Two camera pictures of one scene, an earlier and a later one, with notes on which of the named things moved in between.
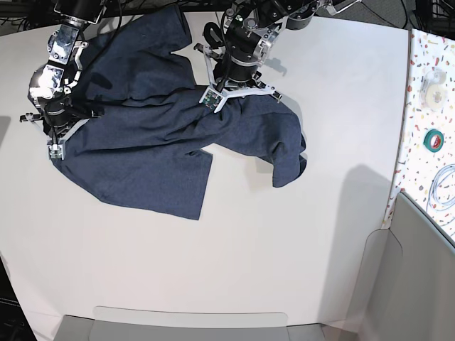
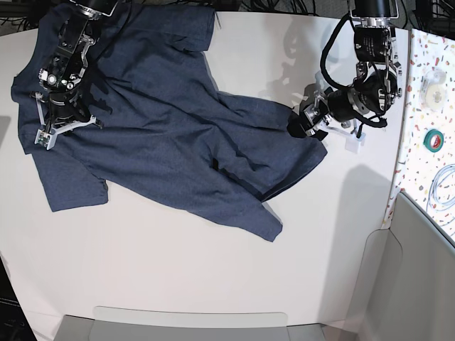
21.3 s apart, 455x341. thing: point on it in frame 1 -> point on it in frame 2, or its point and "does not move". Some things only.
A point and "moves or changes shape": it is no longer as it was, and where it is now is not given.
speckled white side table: (429, 174) does not move
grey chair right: (406, 282) does not move
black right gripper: (239, 65) -> (313, 112)
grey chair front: (149, 324) does not move
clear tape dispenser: (434, 93) does not move
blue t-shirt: (141, 146) moves or changes shape
